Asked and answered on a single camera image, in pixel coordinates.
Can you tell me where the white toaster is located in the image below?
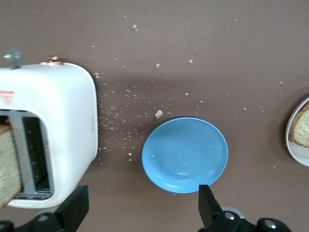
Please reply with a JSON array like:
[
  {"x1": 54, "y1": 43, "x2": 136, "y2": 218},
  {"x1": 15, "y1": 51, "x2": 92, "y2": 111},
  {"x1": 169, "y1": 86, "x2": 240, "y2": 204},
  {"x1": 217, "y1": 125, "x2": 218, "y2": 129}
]
[{"x1": 0, "y1": 48, "x2": 98, "y2": 209}]

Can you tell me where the blue plate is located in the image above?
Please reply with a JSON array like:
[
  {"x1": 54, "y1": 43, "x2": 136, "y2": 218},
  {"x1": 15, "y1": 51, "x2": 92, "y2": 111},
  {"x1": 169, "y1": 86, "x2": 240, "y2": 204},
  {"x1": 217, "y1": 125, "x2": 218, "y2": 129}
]
[{"x1": 141, "y1": 117, "x2": 229, "y2": 194}]

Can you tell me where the brown bread slice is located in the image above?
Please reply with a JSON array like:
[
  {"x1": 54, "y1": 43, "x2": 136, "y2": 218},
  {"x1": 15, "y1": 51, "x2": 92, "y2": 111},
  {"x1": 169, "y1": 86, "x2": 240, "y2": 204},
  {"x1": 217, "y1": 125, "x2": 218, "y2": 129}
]
[
  {"x1": 289, "y1": 101, "x2": 309, "y2": 148},
  {"x1": 0, "y1": 117, "x2": 25, "y2": 210}
]

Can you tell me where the beige plate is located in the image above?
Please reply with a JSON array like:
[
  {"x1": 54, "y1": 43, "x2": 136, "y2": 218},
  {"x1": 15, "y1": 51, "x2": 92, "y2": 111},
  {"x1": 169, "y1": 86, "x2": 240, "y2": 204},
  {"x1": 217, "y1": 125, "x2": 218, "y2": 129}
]
[{"x1": 285, "y1": 96, "x2": 309, "y2": 167}]

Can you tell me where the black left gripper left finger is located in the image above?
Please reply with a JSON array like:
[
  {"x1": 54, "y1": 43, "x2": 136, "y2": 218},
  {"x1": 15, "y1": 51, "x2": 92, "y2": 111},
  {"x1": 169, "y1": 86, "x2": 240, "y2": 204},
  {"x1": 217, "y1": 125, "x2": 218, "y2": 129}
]
[{"x1": 14, "y1": 185, "x2": 89, "y2": 232}]

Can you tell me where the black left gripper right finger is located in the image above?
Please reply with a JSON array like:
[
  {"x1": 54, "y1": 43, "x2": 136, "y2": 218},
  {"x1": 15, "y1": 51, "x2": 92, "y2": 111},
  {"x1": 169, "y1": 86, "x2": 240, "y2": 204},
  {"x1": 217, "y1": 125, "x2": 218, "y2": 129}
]
[{"x1": 198, "y1": 185, "x2": 257, "y2": 232}]

